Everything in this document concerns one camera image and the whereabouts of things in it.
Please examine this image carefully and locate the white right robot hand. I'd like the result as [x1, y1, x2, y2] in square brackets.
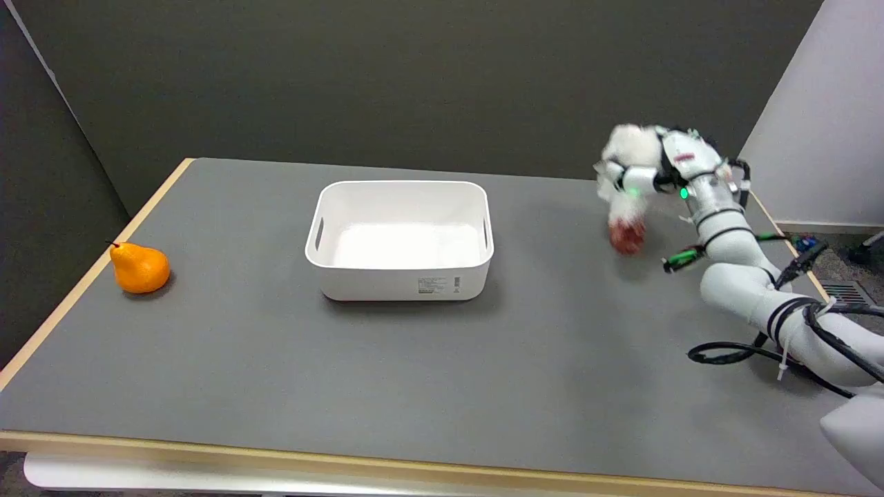
[598, 127, 733, 197]

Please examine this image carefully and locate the white and red plush toy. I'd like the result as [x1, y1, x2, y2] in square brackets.
[595, 124, 666, 256]

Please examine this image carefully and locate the white plastic storage box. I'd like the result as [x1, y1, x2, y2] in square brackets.
[305, 180, 495, 302]

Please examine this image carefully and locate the orange toy pear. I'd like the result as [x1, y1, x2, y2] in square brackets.
[106, 240, 171, 295]

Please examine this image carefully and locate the black object on floor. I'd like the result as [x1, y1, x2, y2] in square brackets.
[848, 231, 884, 266]

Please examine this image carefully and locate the floor vent grate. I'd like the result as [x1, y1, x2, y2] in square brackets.
[820, 282, 876, 307]

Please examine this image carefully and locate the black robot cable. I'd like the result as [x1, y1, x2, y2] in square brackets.
[686, 239, 884, 401]

